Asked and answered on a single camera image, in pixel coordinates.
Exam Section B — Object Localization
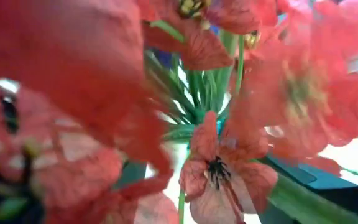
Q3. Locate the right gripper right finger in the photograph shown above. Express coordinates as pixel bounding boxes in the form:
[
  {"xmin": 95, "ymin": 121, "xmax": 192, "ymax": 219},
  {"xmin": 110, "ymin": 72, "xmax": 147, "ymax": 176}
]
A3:
[{"xmin": 261, "ymin": 157, "xmax": 358, "ymax": 223}]

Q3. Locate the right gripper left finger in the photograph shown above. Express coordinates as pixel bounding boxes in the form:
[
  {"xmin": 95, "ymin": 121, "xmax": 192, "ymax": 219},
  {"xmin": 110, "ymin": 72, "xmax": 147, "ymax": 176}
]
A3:
[{"xmin": 0, "ymin": 186, "xmax": 46, "ymax": 224}]

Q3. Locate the red artificial flower bunch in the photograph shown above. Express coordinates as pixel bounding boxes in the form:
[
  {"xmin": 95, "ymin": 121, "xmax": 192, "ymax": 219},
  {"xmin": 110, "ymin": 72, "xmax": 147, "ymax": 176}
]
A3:
[
  {"xmin": 0, "ymin": 0, "xmax": 358, "ymax": 224},
  {"xmin": 135, "ymin": 0, "xmax": 358, "ymax": 177}
]

